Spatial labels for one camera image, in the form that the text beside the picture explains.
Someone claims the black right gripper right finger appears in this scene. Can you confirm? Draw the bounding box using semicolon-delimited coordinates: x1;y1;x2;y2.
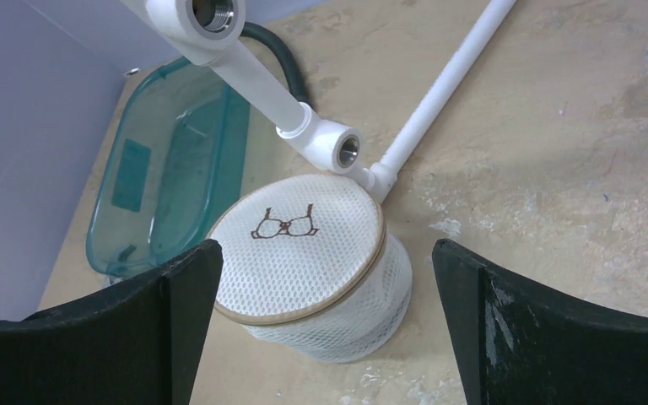
432;239;648;404

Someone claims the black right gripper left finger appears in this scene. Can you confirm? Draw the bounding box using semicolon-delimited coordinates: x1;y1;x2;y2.
0;240;223;404

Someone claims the teal transparent plastic tub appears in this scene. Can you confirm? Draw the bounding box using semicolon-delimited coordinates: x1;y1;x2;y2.
85;58;250;278

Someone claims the white PVC pipe frame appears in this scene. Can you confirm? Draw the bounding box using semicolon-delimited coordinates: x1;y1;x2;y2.
116;0;520;204

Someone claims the black rubber hose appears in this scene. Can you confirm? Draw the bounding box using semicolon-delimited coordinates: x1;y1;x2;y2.
240;21;313;108

